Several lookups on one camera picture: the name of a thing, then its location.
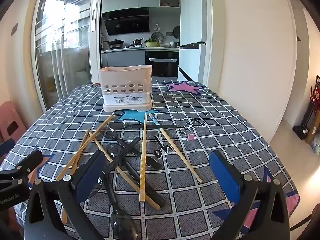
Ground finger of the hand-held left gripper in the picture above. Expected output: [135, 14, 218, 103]
[0, 150, 43, 180]
[0, 139, 16, 157]

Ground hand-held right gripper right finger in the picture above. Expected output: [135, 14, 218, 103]
[209, 150, 290, 240]

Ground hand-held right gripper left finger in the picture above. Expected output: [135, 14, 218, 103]
[25, 151, 110, 240]

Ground patterned bamboo chopstick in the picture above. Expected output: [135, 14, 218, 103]
[139, 112, 148, 203]

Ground beige plastic utensil holder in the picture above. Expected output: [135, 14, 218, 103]
[98, 64, 154, 112]

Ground pink plastic stool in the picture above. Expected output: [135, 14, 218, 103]
[0, 101, 27, 143]

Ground checked star-print tablecloth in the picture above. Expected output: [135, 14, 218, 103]
[0, 80, 300, 240]

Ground black floor appliance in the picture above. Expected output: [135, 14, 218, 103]
[293, 100, 316, 140]

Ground sliding glass door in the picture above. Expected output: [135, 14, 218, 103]
[32, 0, 101, 110]

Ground grey lower kitchen cabinets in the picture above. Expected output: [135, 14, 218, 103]
[101, 51, 146, 68]

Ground black built-in oven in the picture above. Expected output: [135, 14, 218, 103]
[145, 50, 179, 77]

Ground red hanging decoration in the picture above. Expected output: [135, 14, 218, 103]
[309, 75, 320, 107]

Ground black wok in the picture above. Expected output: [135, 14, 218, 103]
[102, 39, 125, 49]

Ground white refrigerator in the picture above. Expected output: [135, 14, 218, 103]
[178, 0, 208, 81]

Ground black range hood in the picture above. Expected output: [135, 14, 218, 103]
[103, 8, 150, 36]

